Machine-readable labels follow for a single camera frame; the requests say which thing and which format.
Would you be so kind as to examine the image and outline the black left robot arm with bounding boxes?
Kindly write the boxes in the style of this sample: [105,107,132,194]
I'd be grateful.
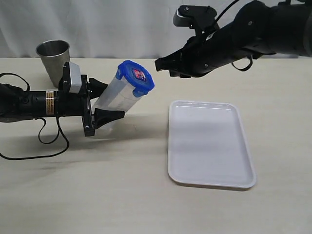
[0,62,125,137]

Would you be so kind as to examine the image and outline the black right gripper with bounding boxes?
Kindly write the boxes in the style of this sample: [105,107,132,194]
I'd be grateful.
[155,31,234,78]

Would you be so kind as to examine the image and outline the blue clip-lock lid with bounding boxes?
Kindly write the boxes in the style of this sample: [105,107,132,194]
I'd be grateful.
[116,60,155,98]

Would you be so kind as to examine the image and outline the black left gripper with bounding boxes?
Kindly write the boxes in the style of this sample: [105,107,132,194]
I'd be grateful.
[57,62,126,137]

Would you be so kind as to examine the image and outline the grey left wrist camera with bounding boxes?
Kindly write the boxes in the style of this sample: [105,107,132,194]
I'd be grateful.
[69,62,82,94]

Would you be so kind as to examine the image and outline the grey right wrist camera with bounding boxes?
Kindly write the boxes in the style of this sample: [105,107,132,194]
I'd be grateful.
[173,5,217,31]

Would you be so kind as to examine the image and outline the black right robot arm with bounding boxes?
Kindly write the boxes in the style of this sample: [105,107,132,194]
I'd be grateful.
[155,0,312,78]

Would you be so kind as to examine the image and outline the clear tall plastic container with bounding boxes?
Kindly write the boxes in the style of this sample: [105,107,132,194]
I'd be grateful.
[92,75,142,112]

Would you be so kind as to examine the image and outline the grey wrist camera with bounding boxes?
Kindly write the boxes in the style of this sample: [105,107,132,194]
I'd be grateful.
[69,62,82,94]
[173,5,217,31]

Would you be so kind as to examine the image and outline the white rectangular plastic tray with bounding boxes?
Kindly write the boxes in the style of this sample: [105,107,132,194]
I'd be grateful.
[167,100,257,190]

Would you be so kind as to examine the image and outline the stainless steel cup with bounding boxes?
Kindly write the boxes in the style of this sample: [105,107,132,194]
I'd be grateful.
[36,39,70,88]

